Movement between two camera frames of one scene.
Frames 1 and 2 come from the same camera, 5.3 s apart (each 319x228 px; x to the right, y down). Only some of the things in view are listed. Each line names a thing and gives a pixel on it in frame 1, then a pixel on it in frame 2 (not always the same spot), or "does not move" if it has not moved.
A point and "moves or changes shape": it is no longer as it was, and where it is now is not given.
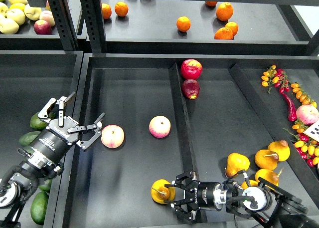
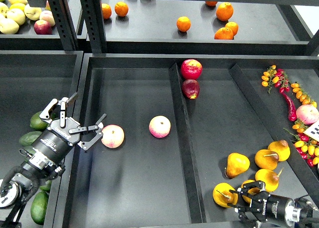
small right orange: (233, 26) does not move
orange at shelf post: (106, 10) does not move
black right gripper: (207, 195) → (270, 208)
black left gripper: (55, 141) does not move
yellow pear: (159, 193) moves or changes shape
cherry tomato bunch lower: (307, 147) does not move
